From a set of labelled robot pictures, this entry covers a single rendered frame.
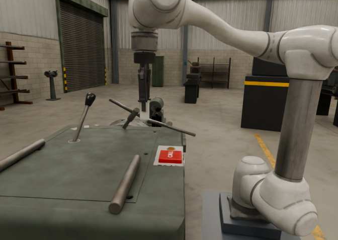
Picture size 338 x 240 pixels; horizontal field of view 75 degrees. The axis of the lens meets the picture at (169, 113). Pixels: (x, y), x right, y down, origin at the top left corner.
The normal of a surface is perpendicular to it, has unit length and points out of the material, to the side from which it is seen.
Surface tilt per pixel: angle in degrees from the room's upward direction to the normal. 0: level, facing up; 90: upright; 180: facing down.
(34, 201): 0
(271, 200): 84
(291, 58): 93
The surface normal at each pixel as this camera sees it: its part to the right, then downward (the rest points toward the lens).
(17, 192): 0.02, -0.97
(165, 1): 0.17, 0.13
